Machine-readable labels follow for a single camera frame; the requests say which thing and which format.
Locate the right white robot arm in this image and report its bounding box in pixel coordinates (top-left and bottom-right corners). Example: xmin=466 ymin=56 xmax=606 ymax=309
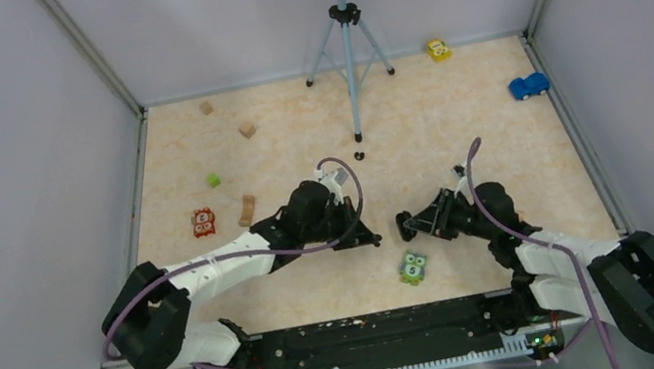
xmin=395 ymin=182 xmax=654 ymax=354

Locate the wooden cube block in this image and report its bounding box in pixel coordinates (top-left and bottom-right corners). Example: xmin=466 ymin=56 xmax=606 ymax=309
xmin=238 ymin=121 xmax=257 ymax=139

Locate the small green cube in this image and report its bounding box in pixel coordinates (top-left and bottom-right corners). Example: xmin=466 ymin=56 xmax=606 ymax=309
xmin=207 ymin=173 xmax=222 ymax=188

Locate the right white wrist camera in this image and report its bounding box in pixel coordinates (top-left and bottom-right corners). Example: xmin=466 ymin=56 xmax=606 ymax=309
xmin=451 ymin=164 xmax=468 ymax=194

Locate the black earbud charging case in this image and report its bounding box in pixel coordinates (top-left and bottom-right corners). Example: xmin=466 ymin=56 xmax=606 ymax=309
xmin=394 ymin=210 xmax=418 ymax=242

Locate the green owl number block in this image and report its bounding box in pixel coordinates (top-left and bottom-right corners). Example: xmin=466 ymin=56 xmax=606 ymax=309
xmin=399 ymin=251 xmax=428 ymax=286

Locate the wooden arch block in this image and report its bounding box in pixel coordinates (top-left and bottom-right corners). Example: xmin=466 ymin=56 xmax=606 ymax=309
xmin=238 ymin=194 xmax=256 ymax=228

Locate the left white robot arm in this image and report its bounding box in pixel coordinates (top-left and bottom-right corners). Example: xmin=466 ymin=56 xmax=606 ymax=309
xmin=101 ymin=180 xmax=382 ymax=369

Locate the orange red animal block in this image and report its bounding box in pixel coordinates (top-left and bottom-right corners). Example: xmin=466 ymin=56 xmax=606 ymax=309
xmin=191 ymin=207 xmax=217 ymax=239

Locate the small wooden cube far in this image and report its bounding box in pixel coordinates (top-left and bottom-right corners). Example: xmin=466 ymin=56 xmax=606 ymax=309
xmin=199 ymin=100 xmax=214 ymax=116

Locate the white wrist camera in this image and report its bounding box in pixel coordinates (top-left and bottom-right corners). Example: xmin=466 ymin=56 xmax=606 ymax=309
xmin=451 ymin=164 xmax=468 ymax=194
xmin=315 ymin=168 xmax=350 ymax=205

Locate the light blue tripod stand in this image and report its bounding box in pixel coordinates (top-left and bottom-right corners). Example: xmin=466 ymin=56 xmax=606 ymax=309
xmin=305 ymin=0 xmax=396 ymax=144

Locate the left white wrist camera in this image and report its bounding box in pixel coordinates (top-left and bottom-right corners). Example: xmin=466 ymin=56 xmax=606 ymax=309
xmin=315 ymin=168 xmax=350 ymax=205

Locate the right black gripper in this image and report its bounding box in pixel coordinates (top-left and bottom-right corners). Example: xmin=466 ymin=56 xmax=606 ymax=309
xmin=400 ymin=180 xmax=497 ymax=255

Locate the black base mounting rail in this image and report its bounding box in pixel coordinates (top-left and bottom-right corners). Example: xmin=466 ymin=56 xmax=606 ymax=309
xmin=224 ymin=289 xmax=567 ymax=369

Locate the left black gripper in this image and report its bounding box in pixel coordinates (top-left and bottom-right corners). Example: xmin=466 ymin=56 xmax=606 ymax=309
xmin=297 ymin=192 xmax=378 ymax=256

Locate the blue toy car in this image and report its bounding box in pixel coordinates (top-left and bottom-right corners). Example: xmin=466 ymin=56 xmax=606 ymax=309
xmin=508 ymin=72 xmax=551 ymax=101

